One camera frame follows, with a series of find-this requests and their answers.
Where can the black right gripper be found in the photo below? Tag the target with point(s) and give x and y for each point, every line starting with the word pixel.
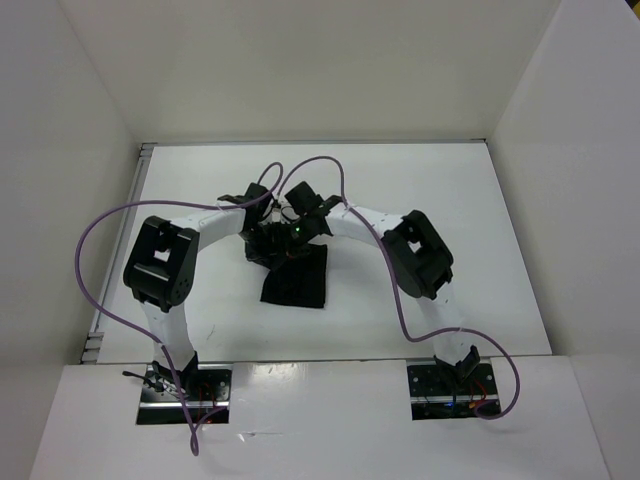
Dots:
pixel 282 243

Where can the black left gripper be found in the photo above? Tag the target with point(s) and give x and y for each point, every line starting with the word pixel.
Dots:
pixel 262 256

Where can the black skirt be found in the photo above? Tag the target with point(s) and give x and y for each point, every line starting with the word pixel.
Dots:
pixel 299 282

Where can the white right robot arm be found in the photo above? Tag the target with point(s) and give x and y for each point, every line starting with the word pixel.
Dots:
pixel 419 262

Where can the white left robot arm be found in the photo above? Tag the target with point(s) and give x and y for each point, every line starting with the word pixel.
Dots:
pixel 160 273

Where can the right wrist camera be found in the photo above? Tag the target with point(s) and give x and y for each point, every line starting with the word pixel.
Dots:
pixel 303 199

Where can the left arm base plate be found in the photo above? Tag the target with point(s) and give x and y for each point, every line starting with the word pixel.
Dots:
pixel 207 397

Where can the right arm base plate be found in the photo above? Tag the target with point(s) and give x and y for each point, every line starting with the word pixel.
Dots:
pixel 432 399

